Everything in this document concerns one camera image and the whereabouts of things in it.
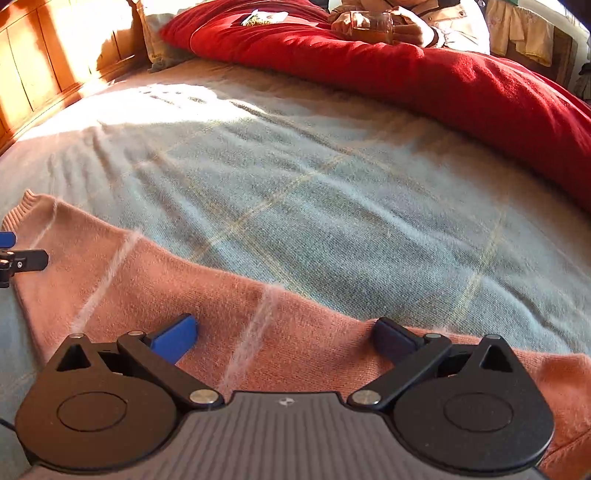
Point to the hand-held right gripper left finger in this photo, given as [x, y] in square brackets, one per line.
[178, 337]

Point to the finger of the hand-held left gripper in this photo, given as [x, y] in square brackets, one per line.
[5, 239]
[27, 260]

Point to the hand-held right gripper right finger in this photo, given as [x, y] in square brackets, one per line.
[392, 339]

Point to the pink knitted sweater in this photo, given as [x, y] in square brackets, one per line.
[300, 341]

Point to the blue-grey plaid bed blanket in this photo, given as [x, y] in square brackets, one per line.
[300, 184]

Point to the wooden headboard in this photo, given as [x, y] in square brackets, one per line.
[46, 55]

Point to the grey pillow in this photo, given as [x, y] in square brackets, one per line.
[157, 41]

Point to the red duvet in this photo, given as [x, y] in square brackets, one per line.
[461, 92]

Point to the glass mug of tea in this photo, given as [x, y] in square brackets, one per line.
[371, 28]

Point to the wooden cabinet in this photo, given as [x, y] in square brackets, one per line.
[565, 50]

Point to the yellow draped cloth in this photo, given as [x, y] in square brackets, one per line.
[521, 27]

